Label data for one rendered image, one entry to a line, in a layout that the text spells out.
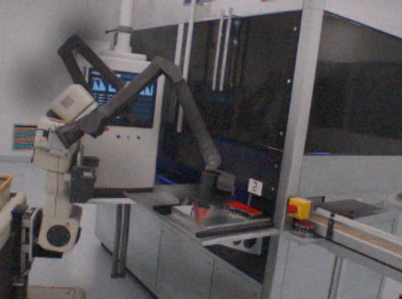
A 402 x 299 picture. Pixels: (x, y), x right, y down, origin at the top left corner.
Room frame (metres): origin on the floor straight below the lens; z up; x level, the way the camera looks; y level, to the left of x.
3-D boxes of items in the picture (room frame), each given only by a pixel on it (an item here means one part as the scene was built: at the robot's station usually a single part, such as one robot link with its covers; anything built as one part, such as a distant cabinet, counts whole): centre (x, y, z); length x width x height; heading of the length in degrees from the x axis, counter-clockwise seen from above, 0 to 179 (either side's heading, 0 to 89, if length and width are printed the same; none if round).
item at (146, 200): (1.83, -0.03, 0.87); 0.70 x 0.48 x 0.02; 36
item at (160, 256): (2.76, -0.16, 0.44); 2.06 x 1.00 x 0.88; 36
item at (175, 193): (2.01, 0.02, 0.90); 0.34 x 0.26 x 0.04; 126
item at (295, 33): (1.70, -0.32, 1.40); 0.04 x 0.01 x 0.80; 36
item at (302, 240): (1.62, -0.47, 0.87); 0.14 x 0.13 x 0.02; 126
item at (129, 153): (2.35, 0.53, 1.19); 0.50 x 0.19 x 0.78; 116
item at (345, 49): (1.93, -0.76, 1.51); 0.85 x 0.01 x 0.59; 126
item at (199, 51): (2.23, 0.05, 1.51); 0.47 x 0.01 x 0.59; 36
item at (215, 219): (1.68, -0.11, 0.90); 0.34 x 0.26 x 0.04; 127
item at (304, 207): (1.60, -0.43, 1.00); 0.08 x 0.07 x 0.07; 126
